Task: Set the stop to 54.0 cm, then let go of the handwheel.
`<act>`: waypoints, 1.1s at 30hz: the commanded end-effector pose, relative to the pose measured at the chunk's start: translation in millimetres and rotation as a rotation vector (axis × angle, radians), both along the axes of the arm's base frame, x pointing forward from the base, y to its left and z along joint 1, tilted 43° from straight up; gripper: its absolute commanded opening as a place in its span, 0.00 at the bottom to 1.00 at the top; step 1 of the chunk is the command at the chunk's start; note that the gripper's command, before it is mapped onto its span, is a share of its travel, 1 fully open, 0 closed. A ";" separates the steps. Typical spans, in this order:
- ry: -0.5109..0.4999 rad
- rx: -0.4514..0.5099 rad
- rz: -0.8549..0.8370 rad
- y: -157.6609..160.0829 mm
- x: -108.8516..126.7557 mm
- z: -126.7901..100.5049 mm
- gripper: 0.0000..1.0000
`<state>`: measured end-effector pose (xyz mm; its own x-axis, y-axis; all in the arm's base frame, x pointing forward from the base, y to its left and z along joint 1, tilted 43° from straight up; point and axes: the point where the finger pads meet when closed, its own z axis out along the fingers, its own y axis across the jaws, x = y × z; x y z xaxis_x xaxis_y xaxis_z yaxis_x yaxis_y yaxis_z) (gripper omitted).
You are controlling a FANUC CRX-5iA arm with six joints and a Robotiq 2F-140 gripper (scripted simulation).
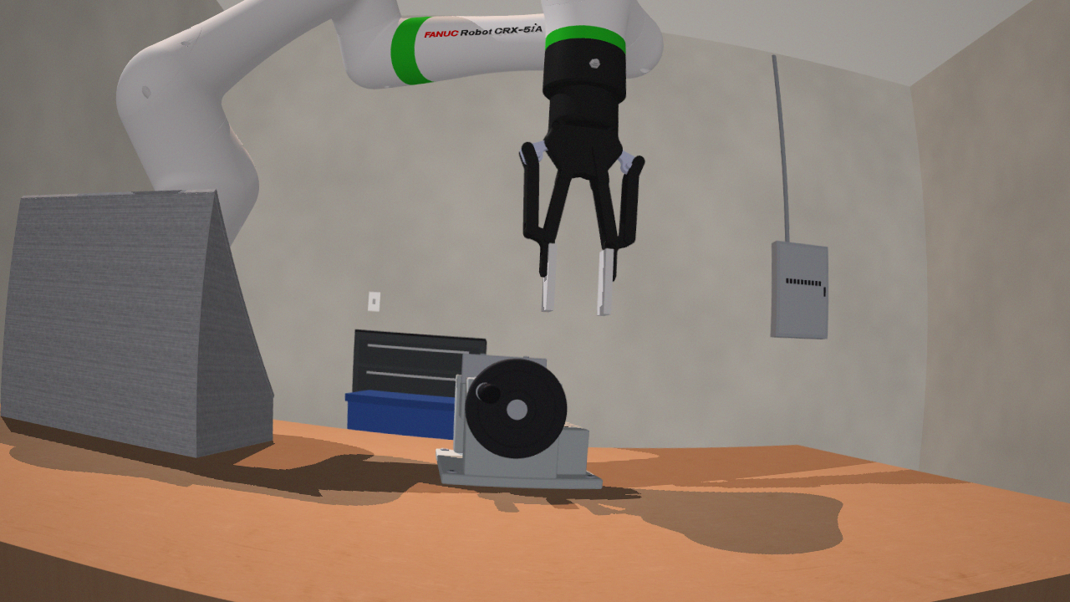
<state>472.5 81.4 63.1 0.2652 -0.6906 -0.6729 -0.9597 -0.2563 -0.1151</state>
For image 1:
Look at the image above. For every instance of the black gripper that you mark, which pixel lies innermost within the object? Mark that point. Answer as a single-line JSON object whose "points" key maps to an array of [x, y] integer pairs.
{"points": [[581, 143]]}

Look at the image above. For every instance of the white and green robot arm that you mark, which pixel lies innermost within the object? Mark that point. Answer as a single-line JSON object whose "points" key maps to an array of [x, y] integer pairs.
{"points": [[169, 96]]}

